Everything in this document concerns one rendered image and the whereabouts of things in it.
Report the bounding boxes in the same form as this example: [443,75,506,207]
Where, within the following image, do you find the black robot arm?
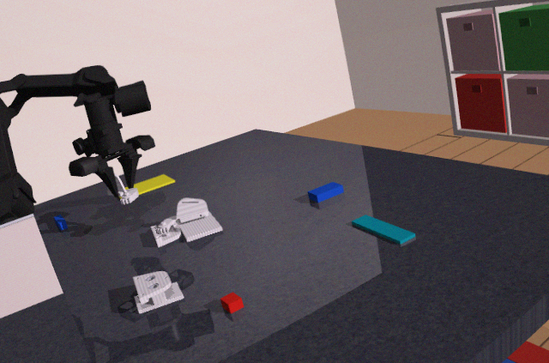
[0,65,151,226]

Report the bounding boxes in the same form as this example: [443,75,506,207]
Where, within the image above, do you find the small blue block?
[53,215,67,230]

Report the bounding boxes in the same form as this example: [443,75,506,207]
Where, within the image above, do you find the red cube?
[220,292,244,313]

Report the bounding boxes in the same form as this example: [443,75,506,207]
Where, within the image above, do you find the teal flat bar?
[352,215,415,244]

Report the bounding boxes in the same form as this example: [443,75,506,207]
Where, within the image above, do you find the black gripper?
[69,118,155,197]

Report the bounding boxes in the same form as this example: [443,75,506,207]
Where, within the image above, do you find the blue rectangular block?
[308,182,343,203]

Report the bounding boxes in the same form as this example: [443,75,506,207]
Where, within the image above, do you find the yellow flat plate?
[134,174,175,195]

